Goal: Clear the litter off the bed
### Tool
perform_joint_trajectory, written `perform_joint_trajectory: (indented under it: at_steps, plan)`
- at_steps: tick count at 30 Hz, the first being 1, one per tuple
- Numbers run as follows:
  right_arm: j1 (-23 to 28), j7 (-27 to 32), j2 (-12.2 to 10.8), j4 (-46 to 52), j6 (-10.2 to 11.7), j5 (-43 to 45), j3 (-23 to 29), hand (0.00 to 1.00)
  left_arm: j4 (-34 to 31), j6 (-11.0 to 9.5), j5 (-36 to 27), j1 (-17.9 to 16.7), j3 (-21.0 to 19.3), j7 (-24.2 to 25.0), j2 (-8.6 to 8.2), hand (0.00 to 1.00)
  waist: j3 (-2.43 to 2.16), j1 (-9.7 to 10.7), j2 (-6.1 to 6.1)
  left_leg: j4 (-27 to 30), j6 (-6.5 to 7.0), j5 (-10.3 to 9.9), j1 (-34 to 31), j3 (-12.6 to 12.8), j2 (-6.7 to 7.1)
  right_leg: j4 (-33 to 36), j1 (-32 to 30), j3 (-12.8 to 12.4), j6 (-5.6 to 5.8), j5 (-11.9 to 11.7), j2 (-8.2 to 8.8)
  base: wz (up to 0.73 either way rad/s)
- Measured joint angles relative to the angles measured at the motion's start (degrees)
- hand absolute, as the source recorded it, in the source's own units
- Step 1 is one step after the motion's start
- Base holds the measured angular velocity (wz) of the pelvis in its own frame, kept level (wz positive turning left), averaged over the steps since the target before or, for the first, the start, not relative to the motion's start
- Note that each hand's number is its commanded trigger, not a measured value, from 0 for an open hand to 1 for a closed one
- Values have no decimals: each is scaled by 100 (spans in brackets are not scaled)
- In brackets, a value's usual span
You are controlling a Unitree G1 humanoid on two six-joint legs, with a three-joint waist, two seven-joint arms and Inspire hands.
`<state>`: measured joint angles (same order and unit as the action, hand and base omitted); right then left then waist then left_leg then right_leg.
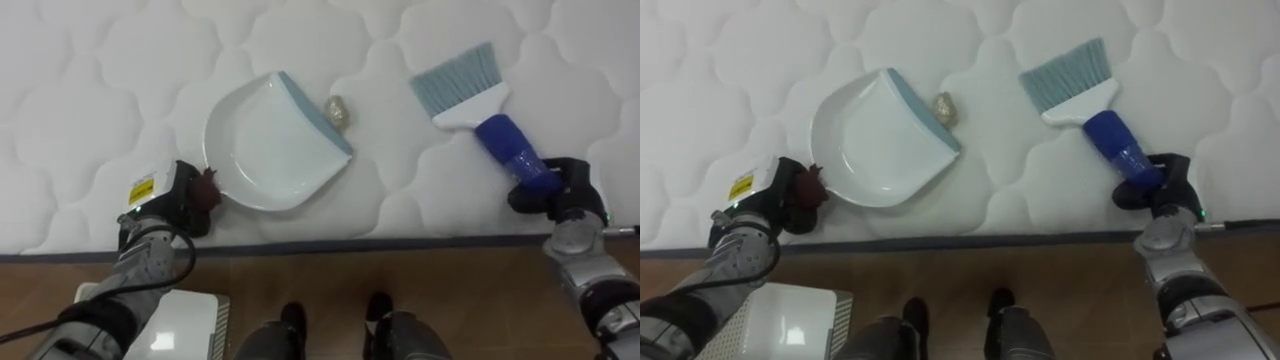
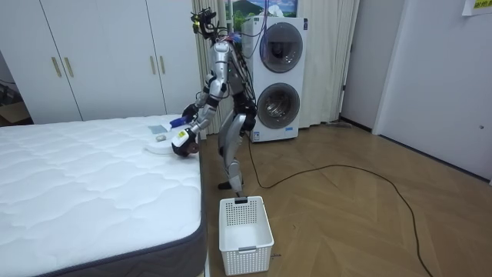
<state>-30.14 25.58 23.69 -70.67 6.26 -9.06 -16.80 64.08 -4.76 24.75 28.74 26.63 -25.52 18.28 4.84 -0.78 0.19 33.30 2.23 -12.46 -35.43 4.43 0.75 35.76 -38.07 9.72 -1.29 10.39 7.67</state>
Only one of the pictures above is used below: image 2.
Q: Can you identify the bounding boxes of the brown cardboard box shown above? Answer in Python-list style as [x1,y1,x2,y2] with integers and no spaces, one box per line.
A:
[0,100,32,125]

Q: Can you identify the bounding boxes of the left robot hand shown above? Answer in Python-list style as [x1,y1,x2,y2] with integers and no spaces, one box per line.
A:
[171,128,201,159]

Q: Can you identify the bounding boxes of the white folded cloth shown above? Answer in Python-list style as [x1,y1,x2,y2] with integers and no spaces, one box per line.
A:
[142,140,178,156]

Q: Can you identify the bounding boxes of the white paper wall notice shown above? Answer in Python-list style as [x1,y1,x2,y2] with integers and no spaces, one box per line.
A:
[461,0,492,17]

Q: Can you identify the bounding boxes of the white washing machine tower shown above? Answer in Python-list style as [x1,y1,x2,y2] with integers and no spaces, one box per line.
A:
[241,15,309,143]

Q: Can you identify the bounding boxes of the white door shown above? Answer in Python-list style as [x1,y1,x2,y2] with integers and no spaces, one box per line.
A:
[371,0,492,182]

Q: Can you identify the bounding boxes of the white mattress bed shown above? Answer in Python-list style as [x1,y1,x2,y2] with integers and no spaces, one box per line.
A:
[0,114,208,277]

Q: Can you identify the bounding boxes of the white wardrobe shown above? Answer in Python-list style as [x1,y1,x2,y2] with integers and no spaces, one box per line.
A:
[0,0,202,125]

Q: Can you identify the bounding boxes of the robot body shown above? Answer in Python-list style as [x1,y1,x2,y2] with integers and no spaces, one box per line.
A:
[190,8,258,112]

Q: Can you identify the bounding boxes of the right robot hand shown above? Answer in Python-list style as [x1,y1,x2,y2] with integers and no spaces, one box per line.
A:
[181,102,200,123]

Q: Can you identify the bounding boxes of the black floor cable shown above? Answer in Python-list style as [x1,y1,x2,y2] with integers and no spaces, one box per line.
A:
[244,131,434,277]

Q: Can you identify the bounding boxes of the landscape wall poster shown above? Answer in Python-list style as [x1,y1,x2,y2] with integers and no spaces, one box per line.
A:
[224,0,299,33]

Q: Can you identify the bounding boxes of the robot legs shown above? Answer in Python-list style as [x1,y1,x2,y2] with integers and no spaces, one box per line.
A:
[216,100,258,193]

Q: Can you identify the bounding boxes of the cable bundle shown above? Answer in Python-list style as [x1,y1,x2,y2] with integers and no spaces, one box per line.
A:
[230,0,272,61]

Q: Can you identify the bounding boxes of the blue cloth item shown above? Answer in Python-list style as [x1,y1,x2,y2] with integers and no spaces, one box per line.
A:
[169,116,190,129]

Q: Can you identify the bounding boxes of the white plastic laundry basket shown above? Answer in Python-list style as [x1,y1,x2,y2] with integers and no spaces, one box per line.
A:
[218,195,275,277]

